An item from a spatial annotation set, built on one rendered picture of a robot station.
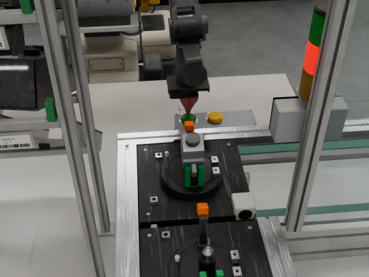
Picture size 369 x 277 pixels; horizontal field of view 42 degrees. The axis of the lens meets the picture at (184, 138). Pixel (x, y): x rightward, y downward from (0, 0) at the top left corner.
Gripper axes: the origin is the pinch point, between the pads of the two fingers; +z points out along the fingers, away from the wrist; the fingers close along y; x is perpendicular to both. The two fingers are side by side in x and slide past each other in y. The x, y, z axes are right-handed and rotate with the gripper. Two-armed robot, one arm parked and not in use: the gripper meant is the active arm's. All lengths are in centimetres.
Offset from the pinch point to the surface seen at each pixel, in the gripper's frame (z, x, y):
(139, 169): 0.9, -19.4, -13.0
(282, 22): 100, 238, 102
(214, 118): 0.8, -2.7, 6.8
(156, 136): 2.2, -6.7, -8.6
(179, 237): 0.7, -39.3, -5.8
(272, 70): 99, 169, 77
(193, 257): -1.3, -45.7, -4.0
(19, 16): -49, -44, -25
